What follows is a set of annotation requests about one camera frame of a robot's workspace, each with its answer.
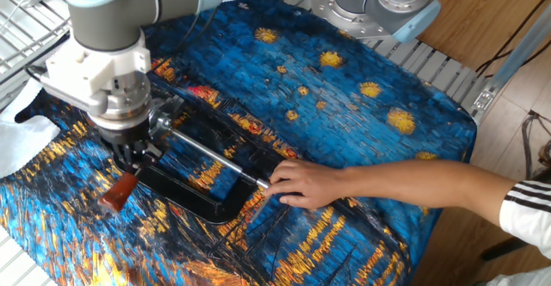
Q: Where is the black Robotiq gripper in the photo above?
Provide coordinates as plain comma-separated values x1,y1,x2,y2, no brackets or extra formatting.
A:
98,121,164,177

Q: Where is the steel lever with red-brown handle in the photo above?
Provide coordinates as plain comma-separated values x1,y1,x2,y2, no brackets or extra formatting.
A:
96,167,141,215

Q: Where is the black C-clamp with steel screw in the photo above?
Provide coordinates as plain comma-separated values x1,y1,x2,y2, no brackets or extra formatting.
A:
127,100,277,226

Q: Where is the person's bare forearm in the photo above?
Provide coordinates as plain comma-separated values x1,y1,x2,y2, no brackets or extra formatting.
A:
342,159,517,227

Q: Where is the silver lever mechanism block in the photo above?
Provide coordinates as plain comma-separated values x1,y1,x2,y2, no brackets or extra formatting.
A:
148,95,187,141

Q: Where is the person's bare hand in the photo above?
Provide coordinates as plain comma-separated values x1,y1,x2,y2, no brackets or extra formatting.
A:
261,159,350,212

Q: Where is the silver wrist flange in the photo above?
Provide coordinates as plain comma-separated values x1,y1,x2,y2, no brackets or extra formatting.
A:
87,72,155,133

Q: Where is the blue and yellow painting cloth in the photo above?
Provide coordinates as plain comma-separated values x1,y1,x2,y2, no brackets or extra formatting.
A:
0,0,479,286

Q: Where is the white sleeve with black stripes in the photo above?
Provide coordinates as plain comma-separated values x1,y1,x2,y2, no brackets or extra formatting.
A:
498,177,551,262

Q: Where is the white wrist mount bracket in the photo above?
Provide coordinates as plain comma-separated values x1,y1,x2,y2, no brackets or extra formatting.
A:
40,30,152,118

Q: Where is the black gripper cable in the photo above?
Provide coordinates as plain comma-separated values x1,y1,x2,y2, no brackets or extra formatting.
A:
175,4,224,53

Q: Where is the black cable bundle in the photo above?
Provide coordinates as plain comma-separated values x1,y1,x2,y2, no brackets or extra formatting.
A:
474,0,551,81

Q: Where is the aluminium post with corner bracket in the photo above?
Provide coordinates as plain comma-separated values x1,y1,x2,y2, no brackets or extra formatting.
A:
470,13,551,127

